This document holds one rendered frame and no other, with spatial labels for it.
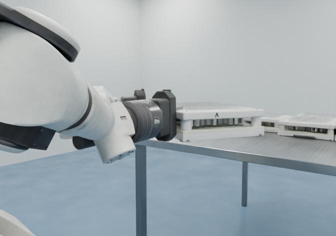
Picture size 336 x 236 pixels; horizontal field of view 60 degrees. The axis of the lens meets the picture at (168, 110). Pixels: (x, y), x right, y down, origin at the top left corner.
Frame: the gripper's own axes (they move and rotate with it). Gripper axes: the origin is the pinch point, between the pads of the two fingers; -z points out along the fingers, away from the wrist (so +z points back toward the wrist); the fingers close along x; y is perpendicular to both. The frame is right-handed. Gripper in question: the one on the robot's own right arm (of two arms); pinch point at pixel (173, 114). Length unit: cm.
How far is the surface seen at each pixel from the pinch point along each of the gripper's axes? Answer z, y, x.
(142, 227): -45, -49, 63
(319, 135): -85, 23, 17
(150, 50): -403, -312, -70
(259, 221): -165, -27, 105
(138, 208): -45, -51, 54
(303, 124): -86, 16, 13
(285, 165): -41.2, 18.4, 20.9
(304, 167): -41, 24, 21
